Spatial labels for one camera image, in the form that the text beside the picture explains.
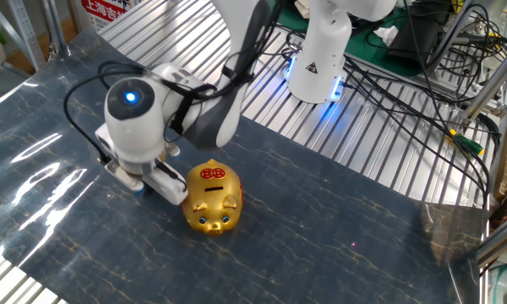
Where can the grey metal post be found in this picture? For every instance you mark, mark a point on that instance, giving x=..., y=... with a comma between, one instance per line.
x=52, y=25

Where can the black pouch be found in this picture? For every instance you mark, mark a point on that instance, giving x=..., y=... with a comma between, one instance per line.
x=414, y=46

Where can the white crumpled paper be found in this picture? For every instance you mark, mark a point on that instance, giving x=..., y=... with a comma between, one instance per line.
x=386, y=36

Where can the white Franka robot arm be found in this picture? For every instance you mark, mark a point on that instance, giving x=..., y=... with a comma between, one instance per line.
x=321, y=50

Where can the red white printed sign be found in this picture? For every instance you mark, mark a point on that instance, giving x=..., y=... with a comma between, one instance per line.
x=105, y=12

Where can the green base mat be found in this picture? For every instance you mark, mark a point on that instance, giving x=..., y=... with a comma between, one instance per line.
x=363, y=46

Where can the perforated grey metal strut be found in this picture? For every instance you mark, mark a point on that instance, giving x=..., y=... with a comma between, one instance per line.
x=25, y=38

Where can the dark blue marble mat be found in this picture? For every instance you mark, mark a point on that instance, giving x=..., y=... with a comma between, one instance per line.
x=321, y=232

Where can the gold piggy bank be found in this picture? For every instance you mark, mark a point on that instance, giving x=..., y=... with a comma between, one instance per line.
x=213, y=198

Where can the aluminium frame beam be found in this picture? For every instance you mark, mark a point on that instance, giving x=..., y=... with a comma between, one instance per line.
x=490, y=84

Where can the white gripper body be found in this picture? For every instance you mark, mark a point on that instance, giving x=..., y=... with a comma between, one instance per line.
x=169, y=186

